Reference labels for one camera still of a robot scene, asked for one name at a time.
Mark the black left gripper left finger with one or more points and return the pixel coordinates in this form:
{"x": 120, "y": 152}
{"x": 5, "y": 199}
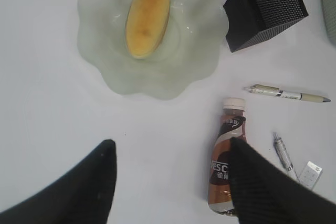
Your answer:
{"x": 82, "y": 195}

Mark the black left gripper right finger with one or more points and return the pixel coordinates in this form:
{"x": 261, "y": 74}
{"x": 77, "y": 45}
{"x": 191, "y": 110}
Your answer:
{"x": 261, "y": 193}

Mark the brown coffee drink bottle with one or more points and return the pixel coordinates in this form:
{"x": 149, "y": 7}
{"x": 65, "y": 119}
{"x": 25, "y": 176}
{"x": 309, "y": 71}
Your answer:
{"x": 232, "y": 126}

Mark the oblong golden bread roll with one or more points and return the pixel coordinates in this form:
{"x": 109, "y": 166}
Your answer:
{"x": 146, "y": 25}

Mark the grey white retractable pen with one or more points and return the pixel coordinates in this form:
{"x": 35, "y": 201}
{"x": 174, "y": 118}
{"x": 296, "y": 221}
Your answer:
{"x": 284, "y": 157}

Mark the beige retractable pen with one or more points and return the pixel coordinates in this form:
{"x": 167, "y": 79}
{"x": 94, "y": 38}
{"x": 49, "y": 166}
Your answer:
{"x": 277, "y": 92}

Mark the pale green wavy glass plate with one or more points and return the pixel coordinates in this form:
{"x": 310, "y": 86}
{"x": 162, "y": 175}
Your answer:
{"x": 189, "y": 50}

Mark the black mesh pen holder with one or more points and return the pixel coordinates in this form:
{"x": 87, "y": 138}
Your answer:
{"x": 254, "y": 21}

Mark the pale green plastic basket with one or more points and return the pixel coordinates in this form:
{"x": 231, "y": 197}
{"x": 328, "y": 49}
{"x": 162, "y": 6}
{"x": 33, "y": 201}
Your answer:
{"x": 328, "y": 9}

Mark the clear plastic ruler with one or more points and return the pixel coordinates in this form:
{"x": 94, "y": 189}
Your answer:
{"x": 310, "y": 175}

